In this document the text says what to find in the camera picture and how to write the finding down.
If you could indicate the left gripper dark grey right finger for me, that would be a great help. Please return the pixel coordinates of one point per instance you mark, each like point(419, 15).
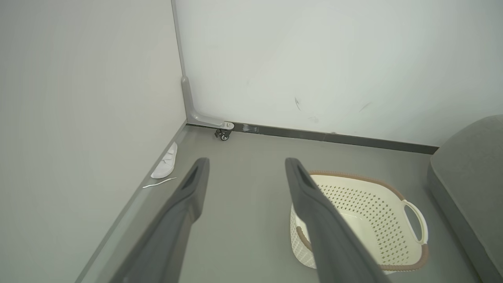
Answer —
point(330, 239)

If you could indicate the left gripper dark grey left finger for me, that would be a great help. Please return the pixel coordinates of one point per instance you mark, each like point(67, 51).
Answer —
point(173, 228)

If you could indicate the cream perforated laundry basket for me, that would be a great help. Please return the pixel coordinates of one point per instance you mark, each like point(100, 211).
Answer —
point(373, 220)

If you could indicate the thin white strip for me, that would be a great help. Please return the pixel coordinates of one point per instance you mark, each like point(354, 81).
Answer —
point(159, 182)

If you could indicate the white sneaker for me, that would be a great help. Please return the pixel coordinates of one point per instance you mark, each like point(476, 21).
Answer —
point(167, 163)

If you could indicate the dark grey baseboard strip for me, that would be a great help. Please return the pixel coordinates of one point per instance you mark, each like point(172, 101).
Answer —
point(334, 137)

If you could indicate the small black caster wheel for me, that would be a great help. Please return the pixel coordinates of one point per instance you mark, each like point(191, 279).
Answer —
point(224, 135)

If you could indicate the grey fabric sofa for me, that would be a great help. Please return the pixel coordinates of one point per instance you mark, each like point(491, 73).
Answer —
point(471, 173)

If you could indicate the grey partition foot bracket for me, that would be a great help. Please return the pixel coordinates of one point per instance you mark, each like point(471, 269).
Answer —
point(192, 112)

